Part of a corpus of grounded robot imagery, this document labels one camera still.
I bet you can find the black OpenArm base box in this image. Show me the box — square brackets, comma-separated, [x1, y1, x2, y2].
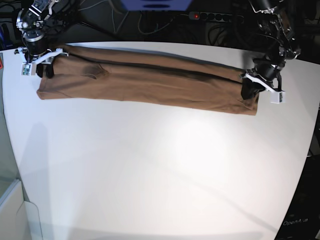
[275, 138, 320, 240]

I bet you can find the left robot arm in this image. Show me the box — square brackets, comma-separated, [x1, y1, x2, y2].
[240, 0, 301, 104]

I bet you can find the black power strip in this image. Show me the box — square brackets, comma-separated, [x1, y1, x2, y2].
[188, 11, 234, 23]

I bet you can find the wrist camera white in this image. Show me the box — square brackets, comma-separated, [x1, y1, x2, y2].
[21, 63, 37, 76]
[270, 91, 286, 104]

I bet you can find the blue overhead mount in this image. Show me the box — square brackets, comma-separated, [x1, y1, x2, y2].
[121, 0, 192, 11]

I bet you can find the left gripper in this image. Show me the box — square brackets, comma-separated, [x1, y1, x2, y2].
[240, 69, 284, 100]

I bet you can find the white bin at left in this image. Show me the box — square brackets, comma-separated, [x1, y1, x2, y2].
[0, 179, 43, 240]

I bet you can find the black tripod stand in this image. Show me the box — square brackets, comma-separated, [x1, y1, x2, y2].
[49, 0, 121, 43]

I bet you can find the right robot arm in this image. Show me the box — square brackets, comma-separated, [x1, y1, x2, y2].
[14, 0, 78, 79]

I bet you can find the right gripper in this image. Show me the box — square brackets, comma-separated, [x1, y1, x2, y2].
[14, 47, 69, 79]

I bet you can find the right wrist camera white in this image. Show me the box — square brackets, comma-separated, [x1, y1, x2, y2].
[21, 63, 37, 76]

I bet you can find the brown T-shirt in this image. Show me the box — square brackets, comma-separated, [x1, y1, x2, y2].
[37, 45, 259, 116]

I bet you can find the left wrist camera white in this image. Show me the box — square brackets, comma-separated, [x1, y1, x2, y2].
[270, 91, 286, 104]

